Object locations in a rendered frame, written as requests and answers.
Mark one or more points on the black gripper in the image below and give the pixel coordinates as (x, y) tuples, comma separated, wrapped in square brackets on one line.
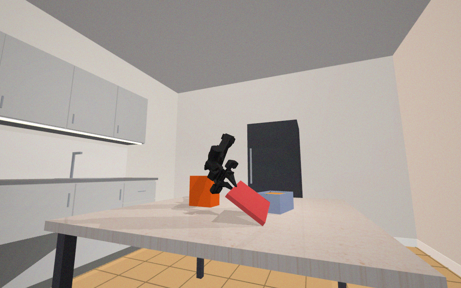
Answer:
[(228, 173)]

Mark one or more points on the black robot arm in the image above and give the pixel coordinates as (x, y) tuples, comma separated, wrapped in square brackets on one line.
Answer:
[(217, 155)]

